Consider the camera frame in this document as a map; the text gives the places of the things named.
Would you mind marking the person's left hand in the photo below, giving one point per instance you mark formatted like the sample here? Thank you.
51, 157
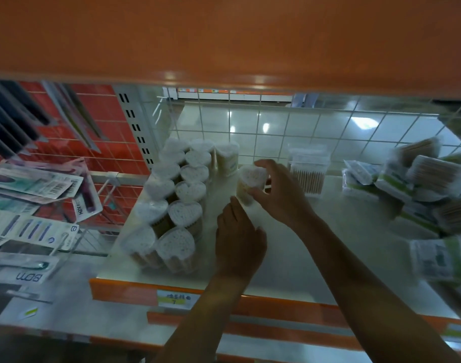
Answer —
240, 249

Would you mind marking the person's right hand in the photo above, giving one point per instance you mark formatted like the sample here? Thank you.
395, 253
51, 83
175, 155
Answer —
287, 200

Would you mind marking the white shelf orange rail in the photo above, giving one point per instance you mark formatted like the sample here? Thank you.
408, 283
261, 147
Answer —
347, 230

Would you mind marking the pile of cotton swab packs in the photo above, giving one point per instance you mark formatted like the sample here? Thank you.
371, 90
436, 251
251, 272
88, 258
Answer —
423, 185

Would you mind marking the white shelf board orange rim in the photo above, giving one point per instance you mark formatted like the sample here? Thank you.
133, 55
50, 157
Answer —
291, 353
230, 37
291, 330

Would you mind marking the person's right forearm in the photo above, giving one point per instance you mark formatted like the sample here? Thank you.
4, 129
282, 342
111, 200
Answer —
374, 298

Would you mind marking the person's left forearm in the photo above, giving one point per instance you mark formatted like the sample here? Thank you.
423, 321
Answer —
200, 325

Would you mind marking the distant white orange shelf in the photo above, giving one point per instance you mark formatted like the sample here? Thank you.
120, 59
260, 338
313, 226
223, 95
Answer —
234, 95

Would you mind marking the price label green arrow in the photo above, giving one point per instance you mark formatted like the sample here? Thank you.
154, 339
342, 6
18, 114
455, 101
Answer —
177, 299

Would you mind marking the pile of toothbrush packs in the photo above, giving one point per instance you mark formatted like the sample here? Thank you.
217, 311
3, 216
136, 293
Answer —
26, 192

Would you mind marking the small green white tag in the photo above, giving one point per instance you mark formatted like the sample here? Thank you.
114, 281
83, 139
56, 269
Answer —
28, 313

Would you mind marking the white slotted shelf post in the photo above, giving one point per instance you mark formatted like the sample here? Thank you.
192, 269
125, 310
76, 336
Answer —
136, 128

